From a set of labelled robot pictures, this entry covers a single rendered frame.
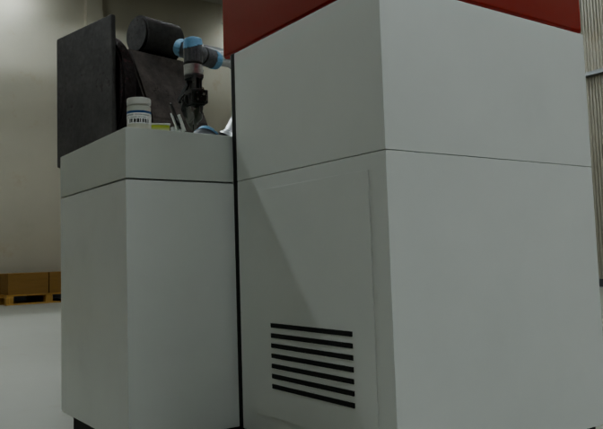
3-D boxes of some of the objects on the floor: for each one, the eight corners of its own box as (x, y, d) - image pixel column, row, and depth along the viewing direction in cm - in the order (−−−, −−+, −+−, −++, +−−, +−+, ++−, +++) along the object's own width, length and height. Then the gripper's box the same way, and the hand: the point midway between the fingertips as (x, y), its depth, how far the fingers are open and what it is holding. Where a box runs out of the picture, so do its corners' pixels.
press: (234, 324, 631) (227, 13, 654) (93, 337, 555) (91, -14, 579) (167, 317, 749) (162, 54, 772) (42, 327, 673) (42, 35, 696)
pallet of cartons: (73, 298, 1233) (73, 270, 1237) (91, 300, 1149) (91, 270, 1153) (-14, 303, 1153) (-14, 274, 1157) (-1, 306, 1069) (0, 274, 1073)
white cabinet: (392, 421, 244) (382, 189, 251) (129, 478, 189) (126, 179, 195) (290, 395, 296) (284, 204, 303) (59, 434, 241) (58, 199, 247)
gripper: (188, 72, 267) (189, 126, 265) (209, 74, 272) (211, 128, 271) (179, 76, 274) (179, 130, 272) (199, 80, 279) (200, 132, 278)
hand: (192, 127), depth 274 cm, fingers closed
